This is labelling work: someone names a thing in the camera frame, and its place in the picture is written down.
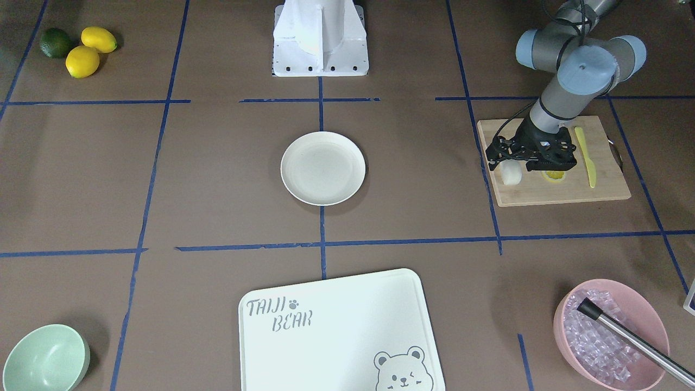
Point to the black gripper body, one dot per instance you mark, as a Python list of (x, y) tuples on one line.
[(525, 135)]

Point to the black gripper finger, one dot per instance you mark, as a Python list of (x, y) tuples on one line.
[(501, 149)]

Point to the white steamed bun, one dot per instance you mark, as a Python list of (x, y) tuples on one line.
[(511, 172)]

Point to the round cream plate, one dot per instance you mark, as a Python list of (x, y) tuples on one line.
[(323, 168)]

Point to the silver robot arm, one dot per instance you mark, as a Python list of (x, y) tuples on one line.
[(583, 68)]

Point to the cream rectangular bear tray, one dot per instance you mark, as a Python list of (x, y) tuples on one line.
[(363, 332)]

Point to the lemon slices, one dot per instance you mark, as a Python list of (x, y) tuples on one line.
[(554, 176)]

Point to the wooden cutting board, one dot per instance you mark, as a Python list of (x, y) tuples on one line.
[(534, 190)]

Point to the yellow plastic knife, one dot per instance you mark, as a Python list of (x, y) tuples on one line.
[(589, 163)]

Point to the pink bowl with ice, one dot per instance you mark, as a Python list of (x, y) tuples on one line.
[(597, 353)]

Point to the metal brush black tip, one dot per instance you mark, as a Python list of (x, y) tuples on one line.
[(591, 310)]

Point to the clear acrylic cup rack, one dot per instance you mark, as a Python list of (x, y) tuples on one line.
[(688, 304)]

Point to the yellow lemon far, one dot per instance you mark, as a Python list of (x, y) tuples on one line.
[(99, 38)]

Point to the green avocado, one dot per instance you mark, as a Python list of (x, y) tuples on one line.
[(55, 43)]

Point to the green bowl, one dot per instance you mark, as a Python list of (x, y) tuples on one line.
[(53, 357)]

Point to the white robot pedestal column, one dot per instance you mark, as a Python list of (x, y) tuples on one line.
[(319, 39)]

